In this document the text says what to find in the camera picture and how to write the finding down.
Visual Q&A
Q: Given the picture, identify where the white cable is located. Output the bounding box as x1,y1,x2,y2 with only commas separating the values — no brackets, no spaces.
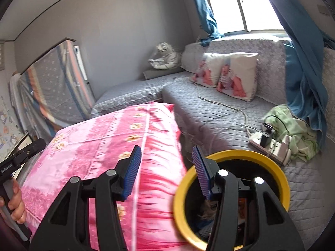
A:
195,78,253,134

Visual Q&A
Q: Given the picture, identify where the yellow rimmed black trash bin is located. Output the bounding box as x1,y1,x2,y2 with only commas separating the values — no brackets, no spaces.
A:
173,150,290,250

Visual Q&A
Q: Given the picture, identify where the white appliance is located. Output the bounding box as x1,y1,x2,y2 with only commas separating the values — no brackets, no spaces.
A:
74,46,91,84

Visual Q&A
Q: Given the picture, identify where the striped cloth covered cabinet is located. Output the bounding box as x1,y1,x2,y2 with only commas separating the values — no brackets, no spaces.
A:
17,39,96,136

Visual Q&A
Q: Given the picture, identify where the grey flat cushion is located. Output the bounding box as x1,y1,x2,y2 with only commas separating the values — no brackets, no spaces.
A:
143,67,184,80

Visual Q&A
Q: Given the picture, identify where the black charger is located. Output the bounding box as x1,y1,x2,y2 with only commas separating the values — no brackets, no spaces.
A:
262,132,274,147

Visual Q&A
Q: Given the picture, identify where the black cable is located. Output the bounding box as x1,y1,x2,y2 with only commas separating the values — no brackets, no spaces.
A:
263,115,287,152

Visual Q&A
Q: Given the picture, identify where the white power strip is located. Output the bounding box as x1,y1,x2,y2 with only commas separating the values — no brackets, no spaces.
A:
249,132,292,166

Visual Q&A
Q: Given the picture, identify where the light green cloth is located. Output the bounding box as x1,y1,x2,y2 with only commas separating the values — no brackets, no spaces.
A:
262,104,320,163

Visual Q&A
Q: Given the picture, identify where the long blue curtain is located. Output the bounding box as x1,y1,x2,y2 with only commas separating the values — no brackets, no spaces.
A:
256,0,335,139

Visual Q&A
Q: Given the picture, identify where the white plush tiger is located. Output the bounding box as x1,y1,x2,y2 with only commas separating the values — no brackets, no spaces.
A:
148,42,182,70

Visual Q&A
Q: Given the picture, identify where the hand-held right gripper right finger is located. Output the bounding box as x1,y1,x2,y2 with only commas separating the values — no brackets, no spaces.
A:
192,146,305,251

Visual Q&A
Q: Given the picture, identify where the sliding glass window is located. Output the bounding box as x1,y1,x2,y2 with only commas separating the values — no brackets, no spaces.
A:
201,0,288,36

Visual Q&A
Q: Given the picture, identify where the white hanging cloth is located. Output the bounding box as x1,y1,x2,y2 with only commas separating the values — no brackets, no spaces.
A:
9,73,25,131

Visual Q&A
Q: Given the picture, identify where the short blue curtain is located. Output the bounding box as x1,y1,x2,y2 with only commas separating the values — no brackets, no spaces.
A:
183,0,225,46

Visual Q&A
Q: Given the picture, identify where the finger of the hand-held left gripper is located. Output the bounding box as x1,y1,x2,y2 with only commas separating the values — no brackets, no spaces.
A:
10,138,47,163

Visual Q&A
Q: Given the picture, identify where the pink floral tablecloth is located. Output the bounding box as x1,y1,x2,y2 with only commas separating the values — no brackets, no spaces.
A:
19,102,199,251

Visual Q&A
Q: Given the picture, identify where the baby print pillow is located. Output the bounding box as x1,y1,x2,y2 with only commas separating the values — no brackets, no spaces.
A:
191,52,231,88
217,53,259,102

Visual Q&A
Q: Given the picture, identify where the cartoon wall sticker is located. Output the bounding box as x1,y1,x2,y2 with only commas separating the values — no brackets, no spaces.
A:
0,97,24,152

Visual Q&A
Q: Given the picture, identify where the person's left hand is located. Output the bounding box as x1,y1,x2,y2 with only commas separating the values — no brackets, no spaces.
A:
7,181,27,224

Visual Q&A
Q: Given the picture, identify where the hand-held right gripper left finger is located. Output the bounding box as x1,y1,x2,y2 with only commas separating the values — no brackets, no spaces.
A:
29,145,142,251

